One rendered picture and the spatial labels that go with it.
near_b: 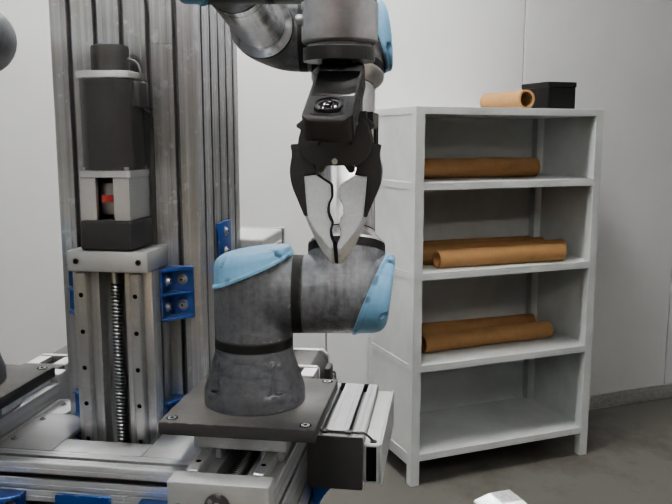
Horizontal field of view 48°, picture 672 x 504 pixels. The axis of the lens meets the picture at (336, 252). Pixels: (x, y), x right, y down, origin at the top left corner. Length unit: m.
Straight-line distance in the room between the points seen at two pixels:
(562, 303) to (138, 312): 2.72
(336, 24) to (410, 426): 2.58
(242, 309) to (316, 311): 0.10
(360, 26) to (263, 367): 0.54
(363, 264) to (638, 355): 3.45
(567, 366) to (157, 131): 2.77
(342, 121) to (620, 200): 3.56
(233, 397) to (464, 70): 2.70
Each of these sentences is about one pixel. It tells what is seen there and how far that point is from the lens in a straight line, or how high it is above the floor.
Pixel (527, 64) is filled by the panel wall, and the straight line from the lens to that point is 3.79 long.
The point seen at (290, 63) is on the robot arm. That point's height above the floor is 1.55.
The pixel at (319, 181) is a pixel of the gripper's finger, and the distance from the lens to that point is 0.75.
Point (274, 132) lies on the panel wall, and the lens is 3.22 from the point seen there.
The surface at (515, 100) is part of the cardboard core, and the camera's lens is 3.32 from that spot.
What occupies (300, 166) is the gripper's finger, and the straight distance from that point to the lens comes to 0.75.
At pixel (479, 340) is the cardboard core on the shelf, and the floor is 0.55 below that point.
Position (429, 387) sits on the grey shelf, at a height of 0.25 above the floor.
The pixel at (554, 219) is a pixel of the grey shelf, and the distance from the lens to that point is 3.71.
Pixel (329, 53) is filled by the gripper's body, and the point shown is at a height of 1.51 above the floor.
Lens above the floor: 1.43
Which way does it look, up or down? 9 degrees down
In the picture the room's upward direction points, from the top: straight up
